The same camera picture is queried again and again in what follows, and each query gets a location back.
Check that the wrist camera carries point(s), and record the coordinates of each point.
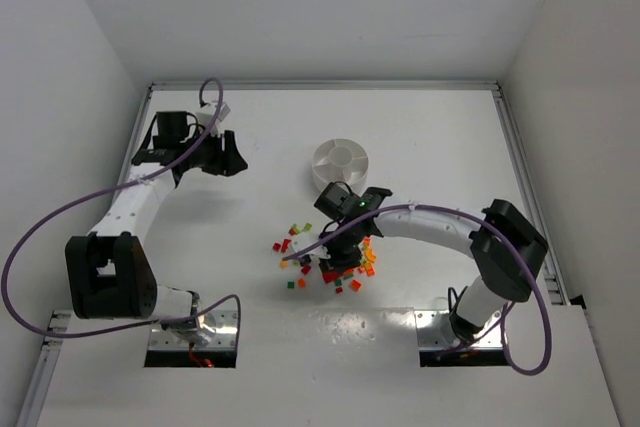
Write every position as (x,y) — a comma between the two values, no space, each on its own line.
(205,115)
(306,244)

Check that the red half-round lego piece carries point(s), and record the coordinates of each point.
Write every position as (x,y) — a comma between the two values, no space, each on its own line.
(329,277)

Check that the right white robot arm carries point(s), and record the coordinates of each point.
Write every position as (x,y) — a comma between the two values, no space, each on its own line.
(507,249)

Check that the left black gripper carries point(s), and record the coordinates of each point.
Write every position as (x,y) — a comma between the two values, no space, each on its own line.
(220,155)

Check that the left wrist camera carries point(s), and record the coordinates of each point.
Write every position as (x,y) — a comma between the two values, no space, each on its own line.
(205,115)

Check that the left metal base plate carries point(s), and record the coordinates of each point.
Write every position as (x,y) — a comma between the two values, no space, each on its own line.
(215,331)

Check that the white divided round container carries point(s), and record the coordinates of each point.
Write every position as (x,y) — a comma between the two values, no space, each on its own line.
(340,160)

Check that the metal base plate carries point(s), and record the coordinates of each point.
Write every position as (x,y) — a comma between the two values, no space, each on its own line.
(434,334)
(215,331)

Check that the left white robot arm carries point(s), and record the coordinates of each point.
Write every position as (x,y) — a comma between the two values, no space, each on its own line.
(109,274)

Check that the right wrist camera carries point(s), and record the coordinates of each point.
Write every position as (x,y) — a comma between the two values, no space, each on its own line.
(306,244)

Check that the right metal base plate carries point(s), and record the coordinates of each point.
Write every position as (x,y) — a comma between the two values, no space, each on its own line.
(434,334)

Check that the red arch lego piece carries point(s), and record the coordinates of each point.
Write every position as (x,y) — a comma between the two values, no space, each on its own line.
(285,246)

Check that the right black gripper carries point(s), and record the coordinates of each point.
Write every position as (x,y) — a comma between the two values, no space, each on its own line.
(343,253)

